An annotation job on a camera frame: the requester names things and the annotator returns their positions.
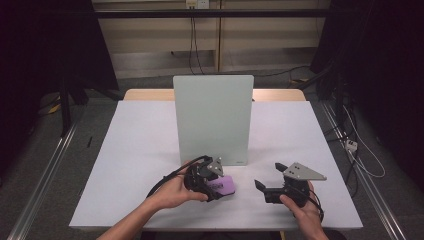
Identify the black pen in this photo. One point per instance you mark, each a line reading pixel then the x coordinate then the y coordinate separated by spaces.
pixel 89 142

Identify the white power adapter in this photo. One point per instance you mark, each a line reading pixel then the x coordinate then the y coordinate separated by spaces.
pixel 351 145

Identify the wooden table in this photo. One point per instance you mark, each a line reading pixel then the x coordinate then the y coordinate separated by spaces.
pixel 146 95

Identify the black metal stand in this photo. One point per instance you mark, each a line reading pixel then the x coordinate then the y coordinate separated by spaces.
pixel 65 106

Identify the black curtain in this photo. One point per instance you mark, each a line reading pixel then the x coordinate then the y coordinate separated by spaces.
pixel 383 66
pixel 46 43

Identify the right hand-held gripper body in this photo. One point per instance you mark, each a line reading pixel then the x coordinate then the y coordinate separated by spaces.
pixel 295 190

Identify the white wall socket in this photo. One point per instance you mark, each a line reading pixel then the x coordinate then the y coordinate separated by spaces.
pixel 197 4

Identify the person's left hand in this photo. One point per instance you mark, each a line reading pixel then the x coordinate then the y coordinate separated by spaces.
pixel 173 195

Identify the aluminium floor rail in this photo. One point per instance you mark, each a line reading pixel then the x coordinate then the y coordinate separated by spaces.
pixel 366 186
pixel 43 186

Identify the pale green glass whiteboard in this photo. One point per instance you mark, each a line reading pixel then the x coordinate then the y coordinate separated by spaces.
pixel 213 116

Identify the person's right hand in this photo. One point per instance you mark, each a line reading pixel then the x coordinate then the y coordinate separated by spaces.
pixel 308 216

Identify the purple whiteboard eraser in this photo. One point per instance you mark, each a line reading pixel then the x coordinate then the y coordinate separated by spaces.
pixel 227 185

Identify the black horizontal metal bar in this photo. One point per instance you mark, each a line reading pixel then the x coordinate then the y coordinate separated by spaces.
pixel 233 13

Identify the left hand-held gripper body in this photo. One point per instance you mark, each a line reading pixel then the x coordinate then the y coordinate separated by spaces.
pixel 200 178

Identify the white table cover sheet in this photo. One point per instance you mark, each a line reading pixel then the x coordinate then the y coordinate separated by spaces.
pixel 133 166

